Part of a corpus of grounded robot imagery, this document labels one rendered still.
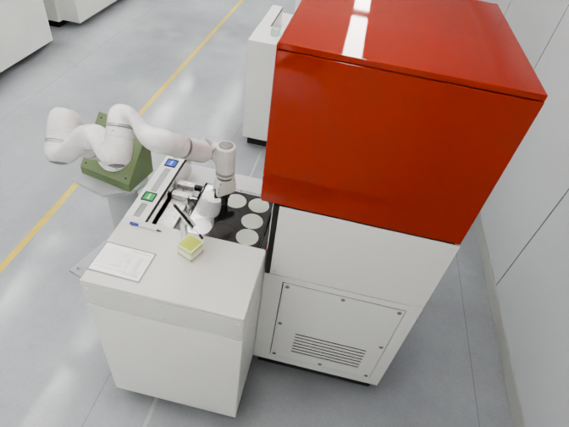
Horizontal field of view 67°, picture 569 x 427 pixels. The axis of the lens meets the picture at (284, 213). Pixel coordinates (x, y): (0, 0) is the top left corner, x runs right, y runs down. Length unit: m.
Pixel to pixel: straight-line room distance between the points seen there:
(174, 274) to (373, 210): 0.78
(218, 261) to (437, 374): 1.60
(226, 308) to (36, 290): 1.68
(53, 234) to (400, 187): 2.49
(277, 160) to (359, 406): 1.56
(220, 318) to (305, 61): 0.91
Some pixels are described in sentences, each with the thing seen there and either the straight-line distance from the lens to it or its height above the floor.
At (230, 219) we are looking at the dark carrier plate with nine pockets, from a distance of 1.97.
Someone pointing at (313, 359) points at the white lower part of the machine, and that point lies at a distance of 2.40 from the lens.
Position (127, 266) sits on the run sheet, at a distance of 1.73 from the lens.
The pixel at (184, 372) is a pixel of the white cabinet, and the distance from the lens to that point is 2.06.
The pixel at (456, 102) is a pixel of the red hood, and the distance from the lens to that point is 1.32.
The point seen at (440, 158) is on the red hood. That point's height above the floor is 1.56.
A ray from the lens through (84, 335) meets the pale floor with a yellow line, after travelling 2.76.
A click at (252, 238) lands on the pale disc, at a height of 0.90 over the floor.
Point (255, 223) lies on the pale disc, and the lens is 1.96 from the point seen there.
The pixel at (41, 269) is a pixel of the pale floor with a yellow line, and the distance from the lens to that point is 3.13.
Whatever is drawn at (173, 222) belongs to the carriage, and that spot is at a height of 0.88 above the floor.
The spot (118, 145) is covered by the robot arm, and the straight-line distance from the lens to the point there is 1.62.
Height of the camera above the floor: 2.29
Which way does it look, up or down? 43 degrees down
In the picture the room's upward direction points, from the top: 9 degrees clockwise
